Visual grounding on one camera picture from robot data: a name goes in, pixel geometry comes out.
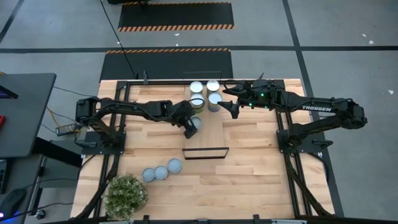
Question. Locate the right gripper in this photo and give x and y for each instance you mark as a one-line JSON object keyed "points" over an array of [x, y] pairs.
{"points": [[250, 93]]}

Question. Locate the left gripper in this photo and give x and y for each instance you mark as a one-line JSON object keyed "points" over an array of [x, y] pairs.
{"points": [[183, 113]]}

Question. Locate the short tin can grey lid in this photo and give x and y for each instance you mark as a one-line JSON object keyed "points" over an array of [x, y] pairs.
{"points": [[148, 174], [197, 122], [161, 172]]}

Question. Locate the peas labelled tin can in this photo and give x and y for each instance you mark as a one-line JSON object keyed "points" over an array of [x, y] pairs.
{"points": [[214, 98], [196, 87]]}

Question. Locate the carrots labelled tin can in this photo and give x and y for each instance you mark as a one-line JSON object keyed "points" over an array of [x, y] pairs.
{"points": [[213, 86]]}

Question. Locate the orange labelled green tin can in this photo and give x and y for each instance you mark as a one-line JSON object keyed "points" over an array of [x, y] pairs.
{"points": [[197, 99]]}

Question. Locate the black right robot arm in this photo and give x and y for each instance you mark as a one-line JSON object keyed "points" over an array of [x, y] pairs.
{"points": [[342, 107]]}

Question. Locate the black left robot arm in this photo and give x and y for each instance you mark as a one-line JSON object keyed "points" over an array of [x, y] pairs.
{"points": [[130, 107]]}

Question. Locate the black mat with hazard stripes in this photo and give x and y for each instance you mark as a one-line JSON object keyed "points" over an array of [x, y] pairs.
{"points": [[168, 63], [175, 15]]}

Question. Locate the green potted plant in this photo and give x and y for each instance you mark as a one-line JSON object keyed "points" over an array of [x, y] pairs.
{"points": [[125, 196]]}

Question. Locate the black power adapter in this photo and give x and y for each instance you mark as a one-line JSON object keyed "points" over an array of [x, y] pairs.
{"points": [[66, 129]]}

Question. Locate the black desk foot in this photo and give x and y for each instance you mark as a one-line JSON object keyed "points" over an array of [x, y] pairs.
{"points": [[59, 152]]}

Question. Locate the grey desk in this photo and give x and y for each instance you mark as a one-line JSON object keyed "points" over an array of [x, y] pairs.
{"points": [[25, 115]]}

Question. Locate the black caster wheel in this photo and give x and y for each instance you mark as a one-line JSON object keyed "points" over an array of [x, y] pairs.
{"points": [[39, 214]]}

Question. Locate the small red object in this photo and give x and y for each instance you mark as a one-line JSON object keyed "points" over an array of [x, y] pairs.
{"points": [[1, 121]]}

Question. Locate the black computer mouse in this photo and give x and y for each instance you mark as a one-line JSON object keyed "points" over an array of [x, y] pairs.
{"points": [[12, 202]]}

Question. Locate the black aluminium rig frame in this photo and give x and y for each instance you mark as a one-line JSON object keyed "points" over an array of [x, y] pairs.
{"points": [[122, 83]]}

